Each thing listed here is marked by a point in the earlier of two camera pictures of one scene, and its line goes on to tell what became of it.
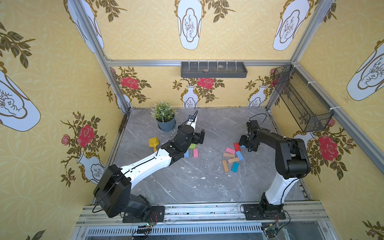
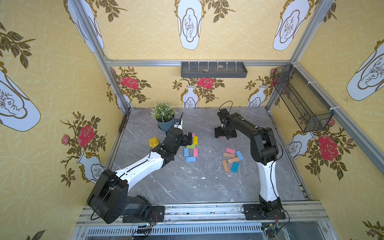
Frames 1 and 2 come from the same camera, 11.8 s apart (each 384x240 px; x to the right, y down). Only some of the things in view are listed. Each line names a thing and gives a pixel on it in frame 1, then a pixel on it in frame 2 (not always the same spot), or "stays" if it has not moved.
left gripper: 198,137 → 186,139
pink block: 230,151 stays
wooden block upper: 228,155 stays
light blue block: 187,154 stays
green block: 192,146 stays
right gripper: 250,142 → 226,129
